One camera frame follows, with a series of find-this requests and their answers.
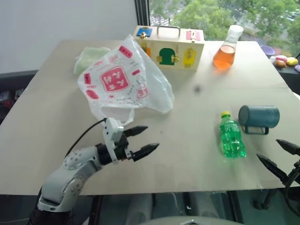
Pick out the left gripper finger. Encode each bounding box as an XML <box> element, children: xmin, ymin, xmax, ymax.
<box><xmin>132</xmin><ymin>142</ymin><xmax>160</xmax><ymax>163</ymax></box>
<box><xmin>124</xmin><ymin>125</ymin><xmax>149</xmax><ymax>138</ymax></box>

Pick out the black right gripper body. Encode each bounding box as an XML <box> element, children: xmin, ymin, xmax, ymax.
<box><xmin>279</xmin><ymin>159</ymin><xmax>300</xmax><ymax>188</ymax></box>

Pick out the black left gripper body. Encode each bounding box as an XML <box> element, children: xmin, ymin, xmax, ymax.
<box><xmin>114</xmin><ymin>130</ymin><xmax>135</xmax><ymax>163</ymax></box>

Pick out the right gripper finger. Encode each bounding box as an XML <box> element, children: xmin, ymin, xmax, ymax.
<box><xmin>256</xmin><ymin>153</ymin><xmax>288</xmax><ymax>186</ymax></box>
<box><xmin>275</xmin><ymin>139</ymin><xmax>300</xmax><ymax>156</ymax></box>

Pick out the teal plastic mug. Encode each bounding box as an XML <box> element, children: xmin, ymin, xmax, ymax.
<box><xmin>238</xmin><ymin>105</ymin><xmax>281</xmax><ymax>135</ymax></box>

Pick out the green plastic soda bottle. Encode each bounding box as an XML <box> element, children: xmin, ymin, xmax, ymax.
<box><xmin>219</xmin><ymin>111</ymin><xmax>248</xmax><ymax>159</ymax></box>

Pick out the white red-printed plastic bag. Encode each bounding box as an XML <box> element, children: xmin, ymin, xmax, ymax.
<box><xmin>77</xmin><ymin>34</ymin><xmax>175</xmax><ymax>126</ymax></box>

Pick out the wooden lock latch box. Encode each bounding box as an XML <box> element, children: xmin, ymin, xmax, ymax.
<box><xmin>133</xmin><ymin>25</ymin><xmax>205</xmax><ymax>72</ymax></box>

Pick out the purple toy bowl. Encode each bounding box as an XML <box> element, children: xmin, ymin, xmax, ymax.
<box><xmin>260</xmin><ymin>45</ymin><xmax>276</xmax><ymax>56</ymax></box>

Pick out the flask with orange liquid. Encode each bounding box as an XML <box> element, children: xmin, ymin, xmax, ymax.
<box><xmin>212</xmin><ymin>24</ymin><xmax>245</xmax><ymax>69</ymax></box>

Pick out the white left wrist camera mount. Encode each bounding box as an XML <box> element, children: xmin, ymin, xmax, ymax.
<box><xmin>102</xmin><ymin>117</ymin><xmax>125</xmax><ymax>165</ymax></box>

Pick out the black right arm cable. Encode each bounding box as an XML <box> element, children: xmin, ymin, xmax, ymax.
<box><xmin>284</xmin><ymin>172</ymin><xmax>300</xmax><ymax>219</ymax></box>

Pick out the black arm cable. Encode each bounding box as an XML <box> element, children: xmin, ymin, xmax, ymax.
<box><xmin>65</xmin><ymin>118</ymin><xmax>107</xmax><ymax>158</ymax></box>
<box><xmin>284</xmin><ymin>172</ymin><xmax>300</xmax><ymax>219</ymax></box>

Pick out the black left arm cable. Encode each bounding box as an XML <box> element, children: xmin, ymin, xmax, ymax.
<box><xmin>65</xmin><ymin>118</ymin><xmax>107</xmax><ymax>158</ymax></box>

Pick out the dark window frame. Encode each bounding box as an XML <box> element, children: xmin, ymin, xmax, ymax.
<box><xmin>134</xmin><ymin>0</ymin><xmax>151</xmax><ymax>27</ymax></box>

